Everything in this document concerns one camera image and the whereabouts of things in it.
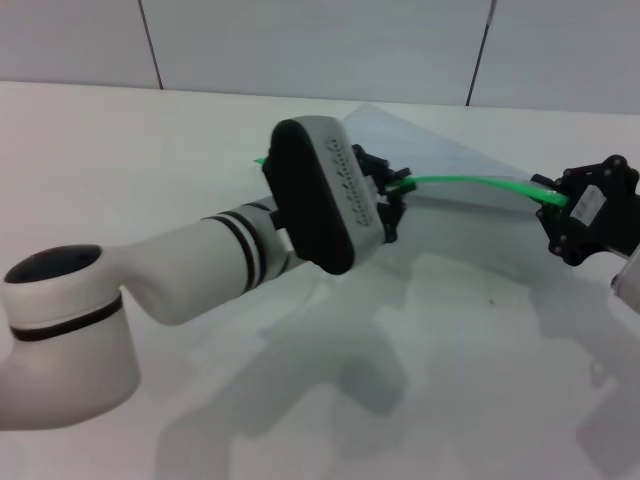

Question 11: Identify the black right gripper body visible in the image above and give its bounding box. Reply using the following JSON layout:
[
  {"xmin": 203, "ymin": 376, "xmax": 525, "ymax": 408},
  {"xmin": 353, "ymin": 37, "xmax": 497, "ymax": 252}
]
[{"xmin": 548, "ymin": 154, "xmax": 640, "ymax": 267}]

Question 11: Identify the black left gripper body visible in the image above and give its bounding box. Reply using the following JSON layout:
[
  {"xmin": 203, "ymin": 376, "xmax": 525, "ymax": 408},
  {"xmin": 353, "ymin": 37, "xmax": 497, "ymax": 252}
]
[{"xmin": 350, "ymin": 143, "xmax": 391, "ymax": 184}]

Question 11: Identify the clear green-zip document bag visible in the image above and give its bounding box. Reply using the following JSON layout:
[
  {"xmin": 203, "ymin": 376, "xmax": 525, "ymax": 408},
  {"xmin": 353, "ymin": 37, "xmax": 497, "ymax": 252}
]
[{"xmin": 251, "ymin": 104, "xmax": 572, "ymax": 222}]

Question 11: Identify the white and black wrist camera housing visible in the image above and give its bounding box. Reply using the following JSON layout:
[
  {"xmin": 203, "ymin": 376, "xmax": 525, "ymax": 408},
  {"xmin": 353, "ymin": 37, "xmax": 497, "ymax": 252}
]
[{"xmin": 266, "ymin": 115, "xmax": 387, "ymax": 276}]

